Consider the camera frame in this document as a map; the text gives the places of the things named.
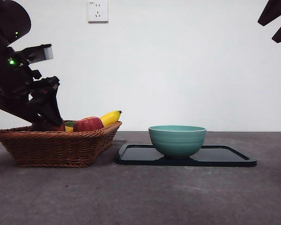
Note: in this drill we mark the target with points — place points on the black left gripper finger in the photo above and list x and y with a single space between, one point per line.
51 107
16 105

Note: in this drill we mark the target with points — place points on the dark purple plum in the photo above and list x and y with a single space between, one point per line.
49 127

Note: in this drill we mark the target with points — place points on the teal ceramic bowl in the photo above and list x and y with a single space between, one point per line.
178 143

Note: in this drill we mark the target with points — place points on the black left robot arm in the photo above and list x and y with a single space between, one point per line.
4 23

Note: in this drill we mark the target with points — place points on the green fruit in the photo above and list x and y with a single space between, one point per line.
70 123

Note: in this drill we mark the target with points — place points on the red apple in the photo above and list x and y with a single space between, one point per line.
87 124

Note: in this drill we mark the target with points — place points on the brown wicker basket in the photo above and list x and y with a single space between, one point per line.
51 150

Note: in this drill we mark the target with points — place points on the yellow banana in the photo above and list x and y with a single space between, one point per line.
110 117

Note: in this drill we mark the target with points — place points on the dark rectangular tray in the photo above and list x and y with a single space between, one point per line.
135 154

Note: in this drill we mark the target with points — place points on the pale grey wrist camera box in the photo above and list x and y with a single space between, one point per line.
48 54

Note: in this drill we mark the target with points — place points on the white wall socket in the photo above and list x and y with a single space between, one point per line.
98 11

